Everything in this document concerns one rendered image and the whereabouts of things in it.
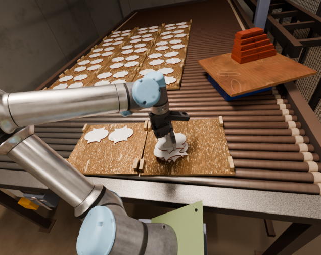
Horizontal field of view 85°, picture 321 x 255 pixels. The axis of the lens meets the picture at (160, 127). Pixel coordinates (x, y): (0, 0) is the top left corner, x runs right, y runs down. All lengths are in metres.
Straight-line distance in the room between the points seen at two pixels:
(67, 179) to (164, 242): 0.32
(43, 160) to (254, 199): 0.72
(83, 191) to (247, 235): 1.38
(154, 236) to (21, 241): 1.84
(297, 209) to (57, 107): 0.81
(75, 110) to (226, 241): 1.48
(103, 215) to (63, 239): 1.54
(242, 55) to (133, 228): 1.17
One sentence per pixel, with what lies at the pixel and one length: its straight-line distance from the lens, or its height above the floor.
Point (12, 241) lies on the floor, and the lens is 2.34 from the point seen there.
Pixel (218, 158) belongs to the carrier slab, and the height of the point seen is 0.94.
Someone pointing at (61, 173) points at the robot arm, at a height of 1.23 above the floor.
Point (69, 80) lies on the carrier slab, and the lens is 1.97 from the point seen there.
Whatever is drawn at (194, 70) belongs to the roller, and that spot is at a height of 0.91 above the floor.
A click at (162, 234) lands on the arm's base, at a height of 1.08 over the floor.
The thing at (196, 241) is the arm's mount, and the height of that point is 1.11.
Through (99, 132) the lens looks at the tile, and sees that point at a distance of 1.11.
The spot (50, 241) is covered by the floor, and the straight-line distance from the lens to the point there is 2.09.
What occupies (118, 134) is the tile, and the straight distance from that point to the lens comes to 1.03.
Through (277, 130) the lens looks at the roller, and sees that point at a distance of 1.05.
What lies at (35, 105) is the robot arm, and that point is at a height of 1.44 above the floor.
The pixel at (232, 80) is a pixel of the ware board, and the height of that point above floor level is 1.04.
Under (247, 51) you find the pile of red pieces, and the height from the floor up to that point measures 1.11.
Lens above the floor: 1.61
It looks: 42 degrees down
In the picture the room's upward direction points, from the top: 13 degrees counter-clockwise
